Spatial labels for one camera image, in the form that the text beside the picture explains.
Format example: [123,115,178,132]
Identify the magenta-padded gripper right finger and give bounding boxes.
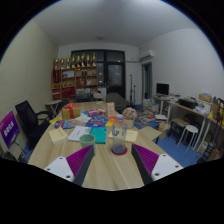
[130,143,184,185]

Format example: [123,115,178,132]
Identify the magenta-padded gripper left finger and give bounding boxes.
[43,144,96,187]

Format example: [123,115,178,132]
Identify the clear plastic water bottle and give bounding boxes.
[111,114,128,155]

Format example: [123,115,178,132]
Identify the cream softcover book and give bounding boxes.
[48,126,69,145]

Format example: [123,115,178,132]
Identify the beige square stool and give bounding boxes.
[138,125,163,142]

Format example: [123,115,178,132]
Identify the pale green cup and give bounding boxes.
[78,133,97,156]

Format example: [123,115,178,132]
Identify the white printed booklet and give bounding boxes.
[67,125,92,142]

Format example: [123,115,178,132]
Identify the blue red flat package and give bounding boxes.
[54,119,78,130]

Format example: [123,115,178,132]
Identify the flat round red coaster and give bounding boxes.
[110,145,129,156]

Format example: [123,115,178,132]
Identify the white round stool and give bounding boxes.
[176,124,200,155]

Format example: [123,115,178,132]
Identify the brown wooden stool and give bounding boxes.
[168,117,190,139]

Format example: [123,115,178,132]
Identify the teal book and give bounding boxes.
[89,126,108,145]

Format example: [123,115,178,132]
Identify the white paper stack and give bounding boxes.
[74,113,93,123]

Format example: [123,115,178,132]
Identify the black office chair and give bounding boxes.
[14,100,54,151]

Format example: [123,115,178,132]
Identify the yellow gift box red ribbon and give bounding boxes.
[61,101,82,121]

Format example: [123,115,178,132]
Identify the blue colourful package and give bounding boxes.
[85,115,109,128]

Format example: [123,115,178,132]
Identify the cluttered wooden desk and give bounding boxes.
[166,93,224,159]

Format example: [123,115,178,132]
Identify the purple sign board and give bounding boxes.
[0,110,21,149]

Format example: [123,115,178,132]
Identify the potted pink flowers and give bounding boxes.
[122,106,138,130]

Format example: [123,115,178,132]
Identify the small round side table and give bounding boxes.
[44,99,63,118]

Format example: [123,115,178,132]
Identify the pink small box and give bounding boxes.
[87,108,106,117]

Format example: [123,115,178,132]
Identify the black computer monitor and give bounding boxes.
[156,82,170,97]

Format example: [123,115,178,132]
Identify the tan upright carton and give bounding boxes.
[105,101,116,118]

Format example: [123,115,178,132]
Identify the black tripod stand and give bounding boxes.
[128,74,137,106]

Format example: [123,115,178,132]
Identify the wooden shelf unit with trophies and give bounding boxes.
[50,52,99,100]

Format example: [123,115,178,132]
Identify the black framed glass door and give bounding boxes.
[70,49,126,99]

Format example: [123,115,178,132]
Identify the white wall air conditioner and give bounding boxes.
[138,49,156,62]

